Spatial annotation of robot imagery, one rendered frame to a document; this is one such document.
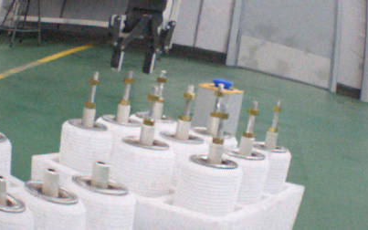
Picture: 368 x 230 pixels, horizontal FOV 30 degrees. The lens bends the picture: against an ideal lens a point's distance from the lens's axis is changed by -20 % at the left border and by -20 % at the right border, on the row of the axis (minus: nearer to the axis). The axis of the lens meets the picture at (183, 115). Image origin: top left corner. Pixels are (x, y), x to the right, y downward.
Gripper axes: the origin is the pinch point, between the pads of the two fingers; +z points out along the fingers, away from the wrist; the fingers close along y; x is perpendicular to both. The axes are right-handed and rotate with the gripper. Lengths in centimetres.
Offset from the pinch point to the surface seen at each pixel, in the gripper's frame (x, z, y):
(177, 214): 28.9, 17.7, 9.0
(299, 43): -309, 3, -388
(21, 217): 52, 10, 51
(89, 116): 5.7, 8.2, 11.3
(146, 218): 24.3, 20.0, 11.0
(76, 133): 7.3, 10.9, 14.9
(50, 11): -462, 10, -231
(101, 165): 40, 7, 31
